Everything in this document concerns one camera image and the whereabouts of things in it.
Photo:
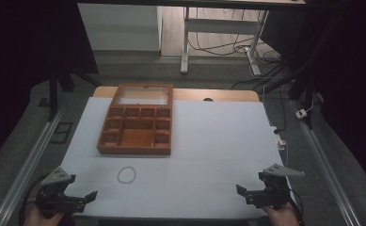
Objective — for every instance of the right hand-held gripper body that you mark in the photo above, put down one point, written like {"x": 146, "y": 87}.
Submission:
{"x": 271, "y": 194}

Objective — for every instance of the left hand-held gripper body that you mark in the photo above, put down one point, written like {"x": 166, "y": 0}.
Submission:
{"x": 53, "y": 197}

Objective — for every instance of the wooden jewelry box glass lid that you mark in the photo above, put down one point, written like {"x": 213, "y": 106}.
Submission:
{"x": 136, "y": 138}

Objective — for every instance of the person's right hand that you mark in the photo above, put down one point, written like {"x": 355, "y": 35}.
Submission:
{"x": 284, "y": 217}

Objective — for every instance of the person's left hand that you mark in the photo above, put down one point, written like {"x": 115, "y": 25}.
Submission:
{"x": 39, "y": 219}

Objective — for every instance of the white table sheet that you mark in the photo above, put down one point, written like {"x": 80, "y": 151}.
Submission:
{"x": 218, "y": 141}

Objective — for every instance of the dark curtain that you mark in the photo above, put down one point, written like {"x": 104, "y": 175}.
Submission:
{"x": 353, "y": 94}
{"x": 14, "y": 62}

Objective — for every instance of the white desk with metal legs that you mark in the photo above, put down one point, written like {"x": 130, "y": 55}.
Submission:
{"x": 221, "y": 25}

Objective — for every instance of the white cabinet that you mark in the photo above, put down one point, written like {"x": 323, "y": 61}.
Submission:
{"x": 118, "y": 28}

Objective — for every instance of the aluminium frame rail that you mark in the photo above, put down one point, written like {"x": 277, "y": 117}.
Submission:
{"x": 325, "y": 169}
{"x": 23, "y": 169}

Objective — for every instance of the black rectangular floor frame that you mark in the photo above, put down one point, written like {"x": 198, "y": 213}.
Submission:
{"x": 54, "y": 138}

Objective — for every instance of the white table frame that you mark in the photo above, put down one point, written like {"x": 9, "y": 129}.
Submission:
{"x": 215, "y": 48}

